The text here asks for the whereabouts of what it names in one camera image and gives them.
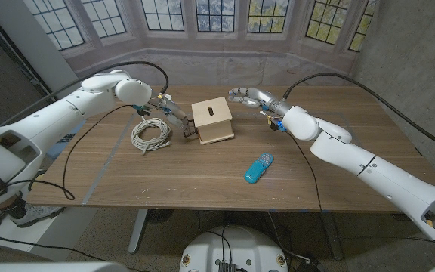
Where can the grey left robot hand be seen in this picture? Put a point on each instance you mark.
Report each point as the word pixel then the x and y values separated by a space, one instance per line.
pixel 172 111

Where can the person's leg with black sock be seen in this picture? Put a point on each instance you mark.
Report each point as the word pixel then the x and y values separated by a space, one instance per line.
pixel 15 207

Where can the turquoise remote control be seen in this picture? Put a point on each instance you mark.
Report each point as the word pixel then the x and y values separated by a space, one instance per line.
pixel 257 170

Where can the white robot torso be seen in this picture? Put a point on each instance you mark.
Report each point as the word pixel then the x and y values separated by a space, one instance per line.
pixel 240 245

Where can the black floor fan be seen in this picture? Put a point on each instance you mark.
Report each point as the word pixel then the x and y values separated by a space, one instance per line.
pixel 161 216

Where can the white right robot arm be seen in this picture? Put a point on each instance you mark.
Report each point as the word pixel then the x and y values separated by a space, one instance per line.
pixel 372 170

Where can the grey sneaker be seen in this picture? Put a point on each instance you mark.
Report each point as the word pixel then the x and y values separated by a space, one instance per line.
pixel 40 215

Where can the white floor platform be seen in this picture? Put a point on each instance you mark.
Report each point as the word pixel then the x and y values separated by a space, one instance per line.
pixel 70 234

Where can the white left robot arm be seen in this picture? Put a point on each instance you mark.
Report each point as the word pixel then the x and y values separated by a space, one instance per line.
pixel 51 117

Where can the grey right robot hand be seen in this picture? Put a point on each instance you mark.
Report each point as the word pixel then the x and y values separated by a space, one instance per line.
pixel 263 99

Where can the grey table leg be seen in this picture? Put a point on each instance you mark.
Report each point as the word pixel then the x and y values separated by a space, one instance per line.
pixel 332 236
pixel 137 230

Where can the printed window backdrop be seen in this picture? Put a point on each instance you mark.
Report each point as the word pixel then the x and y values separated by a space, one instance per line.
pixel 217 68

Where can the wooden box with slot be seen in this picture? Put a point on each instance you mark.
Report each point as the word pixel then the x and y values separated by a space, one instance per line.
pixel 217 130

